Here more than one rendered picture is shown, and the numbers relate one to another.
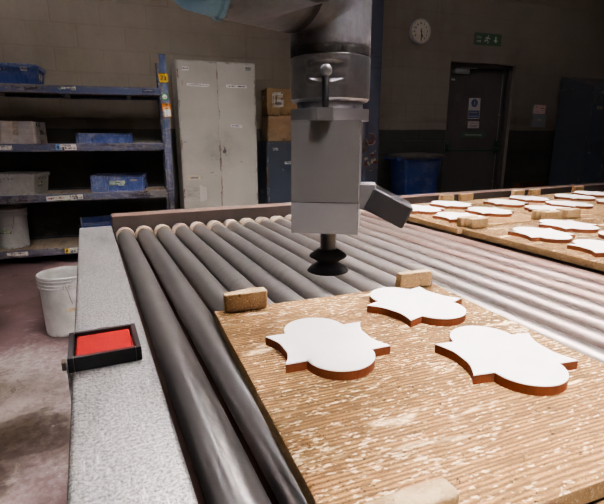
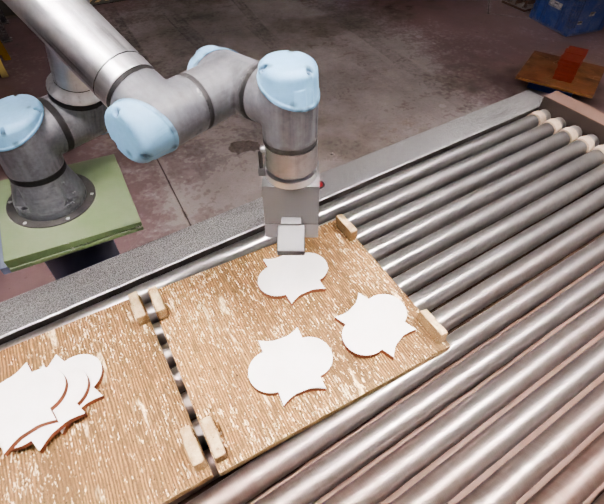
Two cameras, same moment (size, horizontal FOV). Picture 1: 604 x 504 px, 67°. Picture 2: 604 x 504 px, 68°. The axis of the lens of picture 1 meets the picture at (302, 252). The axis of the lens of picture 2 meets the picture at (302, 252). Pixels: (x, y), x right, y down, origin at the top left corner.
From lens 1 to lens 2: 0.80 m
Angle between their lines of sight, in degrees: 74
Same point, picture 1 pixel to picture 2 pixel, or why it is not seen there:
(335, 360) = (268, 278)
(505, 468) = (190, 342)
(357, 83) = (271, 166)
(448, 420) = (224, 327)
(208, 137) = not seen: outside the picture
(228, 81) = not seen: outside the picture
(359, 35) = (270, 142)
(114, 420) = (237, 218)
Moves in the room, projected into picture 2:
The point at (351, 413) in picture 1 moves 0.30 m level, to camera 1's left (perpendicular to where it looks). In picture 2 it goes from (228, 289) to (225, 186)
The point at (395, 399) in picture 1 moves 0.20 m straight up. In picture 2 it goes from (241, 307) to (227, 226)
